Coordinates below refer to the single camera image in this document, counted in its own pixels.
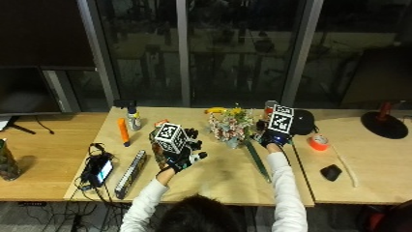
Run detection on person's left hand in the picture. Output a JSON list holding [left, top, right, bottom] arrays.
[[156, 127, 209, 174]]

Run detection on person's right hand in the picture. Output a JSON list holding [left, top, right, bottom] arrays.
[[255, 119, 296, 148]]

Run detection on artificial flower bouquet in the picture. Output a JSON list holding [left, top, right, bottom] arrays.
[[207, 106, 275, 184]]

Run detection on dark patterned vase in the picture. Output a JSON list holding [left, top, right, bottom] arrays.
[[148, 130, 172, 170]]

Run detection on white marker cube left glove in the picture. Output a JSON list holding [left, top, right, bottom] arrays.
[[153, 122, 189, 155]]

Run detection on white marker cube glove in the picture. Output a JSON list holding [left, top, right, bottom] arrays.
[[267, 103, 296, 135], [153, 122, 189, 155]]

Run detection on white marker cube right glove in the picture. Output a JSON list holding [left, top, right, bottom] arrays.
[[267, 103, 296, 135]]

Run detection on yellow object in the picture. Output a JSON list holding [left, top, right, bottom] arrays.
[[204, 106, 228, 115]]

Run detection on orange tape roll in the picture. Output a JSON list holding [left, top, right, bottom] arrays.
[[307, 133, 331, 152]]

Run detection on spray bottle with black trigger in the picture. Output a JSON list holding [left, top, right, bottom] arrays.
[[113, 99, 143, 131]]

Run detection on orange marker pen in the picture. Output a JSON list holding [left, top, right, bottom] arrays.
[[117, 117, 131, 148]]

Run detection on long grey bar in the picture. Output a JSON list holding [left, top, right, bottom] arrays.
[[113, 149, 148, 200]]

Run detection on black computer mouse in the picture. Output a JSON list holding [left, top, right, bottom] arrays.
[[319, 163, 344, 183]]

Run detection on black handheld device with screen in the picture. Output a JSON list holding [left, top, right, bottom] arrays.
[[80, 152, 116, 189]]

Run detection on white stick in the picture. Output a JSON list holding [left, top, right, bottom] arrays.
[[331, 145, 359, 189]]

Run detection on black round base red pole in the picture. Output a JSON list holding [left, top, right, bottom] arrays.
[[359, 101, 409, 140]]

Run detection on black computer monitor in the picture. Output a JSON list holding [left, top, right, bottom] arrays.
[[0, 65, 96, 117]]

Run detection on red and black bag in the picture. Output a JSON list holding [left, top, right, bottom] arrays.
[[355, 198, 412, 232]]

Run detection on black monitor stand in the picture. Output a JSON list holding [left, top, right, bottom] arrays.
[[0, 115, 39, 135]]

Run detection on black power strip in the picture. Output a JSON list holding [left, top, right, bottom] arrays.
[[17, 200, 48, 208]]

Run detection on green patterned vase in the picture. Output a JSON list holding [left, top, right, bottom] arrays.
[[0, 138, 21, 182]]

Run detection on black device cables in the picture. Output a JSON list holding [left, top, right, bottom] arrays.
[[73, 142, 119, 194]]

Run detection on grey window frame post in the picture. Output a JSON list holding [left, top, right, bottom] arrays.
[[281, 0, 325, 108], [76, 0, 121, 108], [175, 0, 192, 108]]

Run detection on black cables under table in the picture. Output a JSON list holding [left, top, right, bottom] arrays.
[[23, 202, 131, 232]]

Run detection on black monitor cable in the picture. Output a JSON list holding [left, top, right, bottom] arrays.
[[33, 115, 56, 135]]

